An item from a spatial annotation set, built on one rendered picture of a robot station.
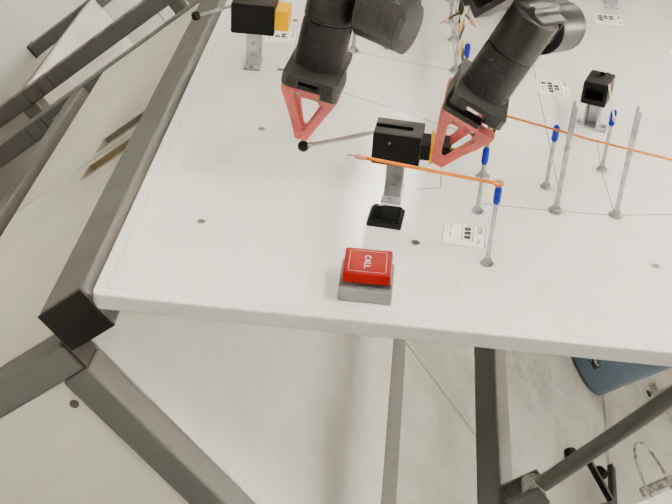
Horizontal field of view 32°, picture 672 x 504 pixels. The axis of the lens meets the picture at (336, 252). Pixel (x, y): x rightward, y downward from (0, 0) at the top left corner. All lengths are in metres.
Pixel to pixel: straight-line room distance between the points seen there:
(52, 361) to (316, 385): 0.51
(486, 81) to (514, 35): 0.06
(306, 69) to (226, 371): 0.41
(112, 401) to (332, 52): 0.45
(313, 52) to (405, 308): 0.31
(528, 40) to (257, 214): 0.36
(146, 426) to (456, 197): 0.46
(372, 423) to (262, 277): 0.59
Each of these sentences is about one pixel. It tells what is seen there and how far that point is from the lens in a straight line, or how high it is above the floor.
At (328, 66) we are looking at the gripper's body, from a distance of 1.31.
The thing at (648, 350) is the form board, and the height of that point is 1.31.
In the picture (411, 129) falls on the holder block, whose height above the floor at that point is 1.17.
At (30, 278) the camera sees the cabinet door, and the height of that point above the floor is 0.64.
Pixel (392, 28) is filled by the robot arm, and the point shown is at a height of 1.24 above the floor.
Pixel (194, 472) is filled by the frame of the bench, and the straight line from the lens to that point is 1.35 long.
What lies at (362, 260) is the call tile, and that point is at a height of 1.10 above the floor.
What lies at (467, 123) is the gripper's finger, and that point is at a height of 1.24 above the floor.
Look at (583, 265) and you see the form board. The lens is 1.32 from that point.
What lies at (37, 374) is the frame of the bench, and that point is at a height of 0.75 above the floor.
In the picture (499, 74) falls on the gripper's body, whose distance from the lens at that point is 1.28.
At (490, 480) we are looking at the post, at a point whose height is 0.98.
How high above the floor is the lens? 1.55
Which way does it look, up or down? 23 degrees down
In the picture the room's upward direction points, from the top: 60 degrees clockwise
